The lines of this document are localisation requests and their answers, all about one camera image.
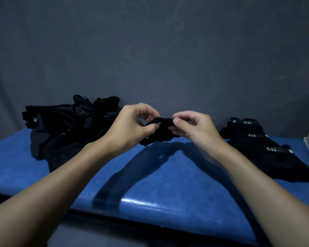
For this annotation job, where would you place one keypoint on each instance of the person's right hand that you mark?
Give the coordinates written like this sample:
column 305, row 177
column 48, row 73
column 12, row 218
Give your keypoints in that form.
column 203, row 133

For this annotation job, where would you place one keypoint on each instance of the person's left hand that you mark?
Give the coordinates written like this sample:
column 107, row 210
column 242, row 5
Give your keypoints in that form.
column 126, row 131

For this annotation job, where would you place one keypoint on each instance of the black fingerless glove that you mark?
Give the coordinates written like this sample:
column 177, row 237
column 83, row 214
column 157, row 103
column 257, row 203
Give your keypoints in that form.
column 237, row 133
column 244, row 123
column 285, row 167
column 162, row 131
column 247, row 145
column 255, row 136
column 275, row 149

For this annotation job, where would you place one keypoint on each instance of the pile of black gloves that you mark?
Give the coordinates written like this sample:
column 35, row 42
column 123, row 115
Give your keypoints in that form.
column 64, row 131

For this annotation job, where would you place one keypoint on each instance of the person's right forearm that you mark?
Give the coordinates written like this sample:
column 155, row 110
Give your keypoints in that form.
column 267, row 203

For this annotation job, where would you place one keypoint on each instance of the person's left forearm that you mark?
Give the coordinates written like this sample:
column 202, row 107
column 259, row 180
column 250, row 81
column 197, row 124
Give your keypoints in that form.
column 46, row 192

